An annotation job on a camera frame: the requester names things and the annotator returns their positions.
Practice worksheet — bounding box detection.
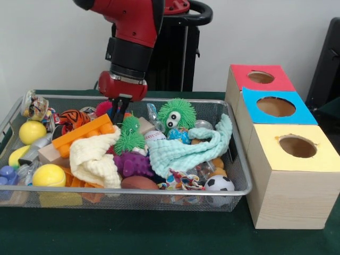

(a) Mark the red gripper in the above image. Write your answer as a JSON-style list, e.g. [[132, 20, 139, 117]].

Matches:
[[97, 70, 148, 124]]

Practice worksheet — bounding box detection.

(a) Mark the multicolour spiky caterpillar toy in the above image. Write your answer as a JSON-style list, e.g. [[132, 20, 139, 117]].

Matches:
[[95, 100, 133, 119]]

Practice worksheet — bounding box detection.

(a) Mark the green puffer ball with eyes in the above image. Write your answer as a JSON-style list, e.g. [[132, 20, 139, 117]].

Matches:
[[158, 97, 197, 136]]

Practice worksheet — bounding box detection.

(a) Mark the mint green cloth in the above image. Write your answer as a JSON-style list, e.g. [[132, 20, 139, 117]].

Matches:
[[147, 113, 234, 179]]

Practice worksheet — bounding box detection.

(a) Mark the shallow mesh bin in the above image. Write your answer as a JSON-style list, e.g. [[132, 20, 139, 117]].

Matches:
[[0, 89, 253, 213]]

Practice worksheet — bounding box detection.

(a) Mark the wooden box with three holes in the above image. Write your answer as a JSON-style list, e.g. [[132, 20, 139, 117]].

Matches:
[[224, 63, 340, 231]]

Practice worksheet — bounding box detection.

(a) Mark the green spiky caterpillar toy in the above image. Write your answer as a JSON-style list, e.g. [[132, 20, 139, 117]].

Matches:
[[114, 115, 146, 156]]

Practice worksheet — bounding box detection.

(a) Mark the orange toy brick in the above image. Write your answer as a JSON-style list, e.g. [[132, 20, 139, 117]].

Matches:
[[52, 113, 116, 159]]

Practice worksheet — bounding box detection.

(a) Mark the purple spiky toy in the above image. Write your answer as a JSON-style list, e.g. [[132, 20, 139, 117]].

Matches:
[[113, 151, 155, 178]]

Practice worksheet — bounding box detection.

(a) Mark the cream yellow cloth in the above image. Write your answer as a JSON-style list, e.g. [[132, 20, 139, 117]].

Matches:
[[69, 125, 122, 189]]

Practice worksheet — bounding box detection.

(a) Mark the brown toy football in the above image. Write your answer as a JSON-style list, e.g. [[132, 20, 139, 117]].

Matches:
[[121, 175, 160, 190]]

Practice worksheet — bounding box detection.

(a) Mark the smooth yellow ball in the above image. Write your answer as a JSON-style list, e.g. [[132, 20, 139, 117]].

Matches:
[[18, 121, 47, 146]]

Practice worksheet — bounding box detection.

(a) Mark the yellow tennis ball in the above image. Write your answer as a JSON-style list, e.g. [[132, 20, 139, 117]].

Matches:
[[32, 164, 67, 187]]

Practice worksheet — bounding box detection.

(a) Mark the small soccer ball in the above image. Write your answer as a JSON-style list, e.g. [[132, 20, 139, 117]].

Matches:
[[203, 174, 236, 207]]

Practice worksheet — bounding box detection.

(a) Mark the black stand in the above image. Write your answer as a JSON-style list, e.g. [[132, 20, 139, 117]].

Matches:
[[305, 17, 340, 112]]

